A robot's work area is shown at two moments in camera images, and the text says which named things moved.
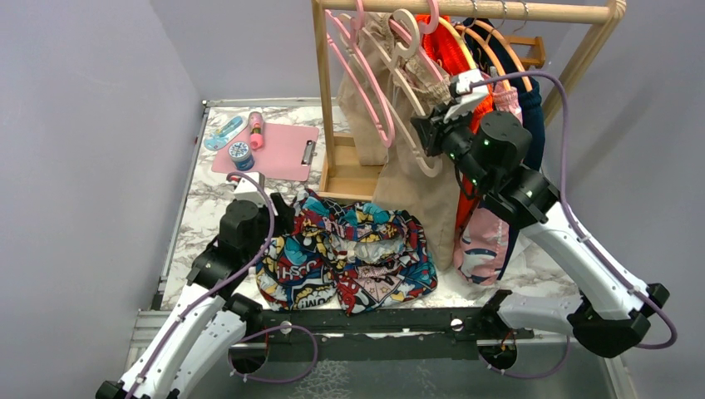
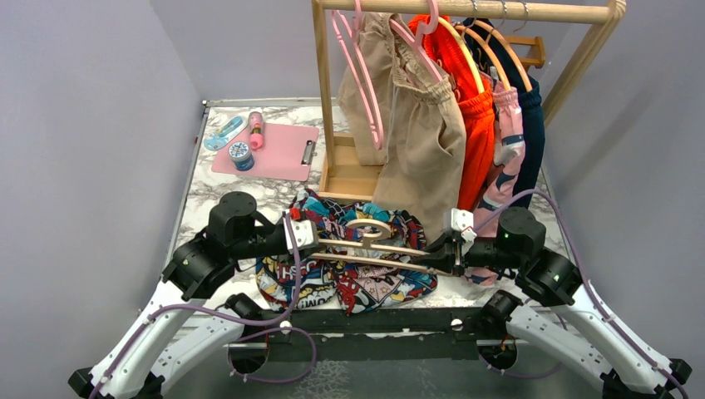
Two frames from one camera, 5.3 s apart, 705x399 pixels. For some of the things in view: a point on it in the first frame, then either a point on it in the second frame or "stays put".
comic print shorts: (361, 255) stays put
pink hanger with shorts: (425, 28) stays put
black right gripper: (432, 128) -> (441, 254)
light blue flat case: (219, 139) stays put
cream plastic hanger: (391, 78) -> (368, 244)
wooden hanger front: (459, 39) stays put
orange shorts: (455, 58) stays put
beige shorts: (382, 93) stays put
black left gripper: (283, 221) -> (301, 253)
